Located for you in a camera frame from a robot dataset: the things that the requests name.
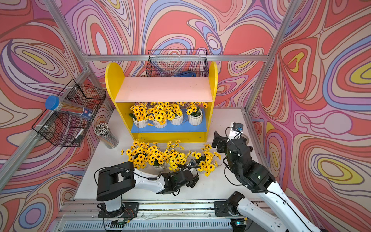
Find black wire basket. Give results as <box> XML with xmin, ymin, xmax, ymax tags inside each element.
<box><xmin>32</xmin><ymin>80</ymin><xmax>106</xmax><ymax>147</ymax></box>
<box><xmin>146</xmin><ymin>49</ymin><xmax>209</xmax><ymax>77</ymax></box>

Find aluminium frame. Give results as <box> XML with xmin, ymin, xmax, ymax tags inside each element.
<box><xmin>1</xmin><ymin>1</ymin><xmax>289</xmax><ymax>207</ymax></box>

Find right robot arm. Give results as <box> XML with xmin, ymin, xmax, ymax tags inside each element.
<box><xmin>212</xmin><ymin>129</ymin><xmax>321</xmax><ymax>232</ymax></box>

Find black marker in basket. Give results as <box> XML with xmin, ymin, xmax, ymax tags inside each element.
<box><xmin>71</xmin><ymin>129</ymin><xmax>84</xmax><ymax>145</ymax></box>

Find yellow wooden shelf unit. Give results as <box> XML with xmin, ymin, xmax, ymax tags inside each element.
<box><xmin>105</xmin><ymin>62</ymin><xmax>218</xmax><ymax>143</ymax></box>

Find clear cup of pencils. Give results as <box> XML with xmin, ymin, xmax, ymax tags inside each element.
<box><xmin>94</xmin><ymin>123</ymin><xmax>119</xmax><ymax>149</ymax></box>

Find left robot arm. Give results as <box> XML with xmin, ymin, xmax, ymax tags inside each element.
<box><xmin>94</xmin><ymin>160</ymin><xmax>200</xmax><ymax>214</ymax></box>

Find black wire basket left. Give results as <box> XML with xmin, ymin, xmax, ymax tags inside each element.
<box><xmin>32</xmin><ymin>80</ymin><xmax>106</xmax><ymax>147</ymax></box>

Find blue capped pencil tube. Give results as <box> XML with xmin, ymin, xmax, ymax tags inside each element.
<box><xmin>45</xmin><ymin>96</ymin><xmax>93</xmax><ymax>120</ymax></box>

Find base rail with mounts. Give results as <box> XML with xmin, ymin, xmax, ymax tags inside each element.
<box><xmin>57</xmin><ymin>185</ymin><xmax>299</xmax><ymax>232</ymax></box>

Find blue object in rear basket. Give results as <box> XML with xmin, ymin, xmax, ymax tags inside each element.
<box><xmin>172</xmin><ymin>70</ymin><xmax>196</xmax><ymax>77</ymax></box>

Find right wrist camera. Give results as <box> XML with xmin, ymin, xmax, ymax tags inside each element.
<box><xmin>228</xmin><ymin>122</ymin><xmax>243</xmax><ymax>139</ymax></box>

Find black wire basket rear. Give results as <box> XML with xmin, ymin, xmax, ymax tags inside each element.
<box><xmin>146</xmin><ymin>49</ymin><xmax>209</xmax><ymax>77</ymax></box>

